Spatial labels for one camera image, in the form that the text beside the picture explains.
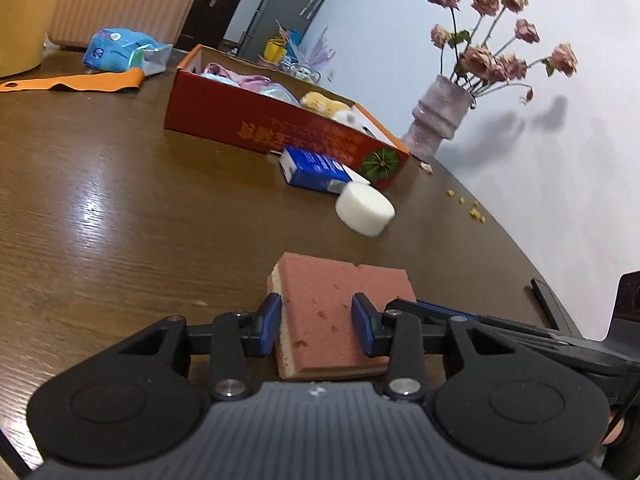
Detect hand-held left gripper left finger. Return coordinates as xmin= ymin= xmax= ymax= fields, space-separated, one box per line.
xmin=117 ymin=292 xmax=284 ymax=403

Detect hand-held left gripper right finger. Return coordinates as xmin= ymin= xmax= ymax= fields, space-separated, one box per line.
xmin=350 ymin=292 xmax=524 ymax=404

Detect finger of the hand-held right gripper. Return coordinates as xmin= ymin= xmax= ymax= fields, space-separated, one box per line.
xmin=384 ymin=297 xmax=608 ymax=356
xmin=492 ymin=335 xmax=632 ymax=380

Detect pink rectangular sponge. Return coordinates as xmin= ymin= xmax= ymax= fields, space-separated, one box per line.
xmin=266 ymin=252 xmax=419 ymax=382

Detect red printed cardboard box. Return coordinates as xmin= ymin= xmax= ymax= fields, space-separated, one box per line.
xmin=164 ymin=44 xmax=412 ymax=192

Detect person's right hand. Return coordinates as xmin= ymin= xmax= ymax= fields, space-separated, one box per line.
xmin=601 ymin=406 xmax=629 ymax=447

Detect black flat bar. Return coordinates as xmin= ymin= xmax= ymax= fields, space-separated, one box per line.
xmin=529 ymin=277 xmax=584 ymax=337

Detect scattered dried petals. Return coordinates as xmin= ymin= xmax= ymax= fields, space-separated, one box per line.
xmin=416 ymin=159 xmax=487 ymax=224

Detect white round sponge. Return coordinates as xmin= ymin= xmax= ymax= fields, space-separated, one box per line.
xmin=334 ymin=182 xmax=396 ymax=238

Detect blue and white carton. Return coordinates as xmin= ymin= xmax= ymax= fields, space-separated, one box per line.
xmin=278 ymin=145 xmax=371 ymax=195

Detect purple ribbed vase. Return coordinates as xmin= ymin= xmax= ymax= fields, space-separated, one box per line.
xmin=401 ymin=74 xmax=474 ymax=162

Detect white plush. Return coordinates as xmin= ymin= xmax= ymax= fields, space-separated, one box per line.
xmin=334 ymin=107 xmax=364 ymax=132

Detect yellow plush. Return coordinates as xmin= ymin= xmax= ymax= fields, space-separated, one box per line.
xmin=299 ymin=90 xmax=352 ymax=119

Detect bunch of dried pink roses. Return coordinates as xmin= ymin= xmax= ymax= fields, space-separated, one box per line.
xmin=425 ymin=0 xmax=579 ymax=107

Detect purple flower decoration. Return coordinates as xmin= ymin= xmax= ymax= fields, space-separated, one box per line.
xmin=299 ymin=26 xmax=337 ymax=69

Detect blue plastic package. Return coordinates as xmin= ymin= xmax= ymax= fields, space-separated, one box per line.
xmin=82 ymin=27 xmax=174 ymax=77

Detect orange strip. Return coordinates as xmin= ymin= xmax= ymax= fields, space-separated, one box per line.
xmin=0 ymin=68 xmax=146 ymax=95

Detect dark brown door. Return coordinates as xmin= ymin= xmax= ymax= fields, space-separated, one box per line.
xmin=177 ymin=0 xmax=252 ymax=52

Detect pink ribbed suitcase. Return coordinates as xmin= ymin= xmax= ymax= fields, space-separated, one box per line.
xmin=46 ymin=0 xmax=206 ymax=52

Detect yellow jug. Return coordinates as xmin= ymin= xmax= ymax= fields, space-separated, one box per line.
xmin=0 ymin=0 xmax=69 ymax=79

